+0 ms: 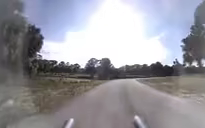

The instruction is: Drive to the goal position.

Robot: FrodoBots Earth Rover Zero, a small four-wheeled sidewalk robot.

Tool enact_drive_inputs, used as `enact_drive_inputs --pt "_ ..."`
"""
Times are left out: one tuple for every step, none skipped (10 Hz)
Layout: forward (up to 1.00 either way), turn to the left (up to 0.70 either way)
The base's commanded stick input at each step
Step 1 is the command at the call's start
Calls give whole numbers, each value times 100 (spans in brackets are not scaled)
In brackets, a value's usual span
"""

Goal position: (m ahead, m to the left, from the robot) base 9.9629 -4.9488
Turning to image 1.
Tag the dry grass field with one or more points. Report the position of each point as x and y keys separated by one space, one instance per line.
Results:
x=56 y=93

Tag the grey asphalt road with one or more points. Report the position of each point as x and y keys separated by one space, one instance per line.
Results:
x=116 y=100

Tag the distant row of trees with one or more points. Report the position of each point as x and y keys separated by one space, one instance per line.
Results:
x=103 y=68

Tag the robot's own part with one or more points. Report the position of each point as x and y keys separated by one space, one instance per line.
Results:
x=139 y=122
x=69 y=123

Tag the tall tree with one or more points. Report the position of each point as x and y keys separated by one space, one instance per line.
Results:
x=198 y=43

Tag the grass verge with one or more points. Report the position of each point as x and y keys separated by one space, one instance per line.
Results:
x=190 y=86

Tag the group of tall trees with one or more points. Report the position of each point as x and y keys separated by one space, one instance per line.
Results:
x=10 y=50

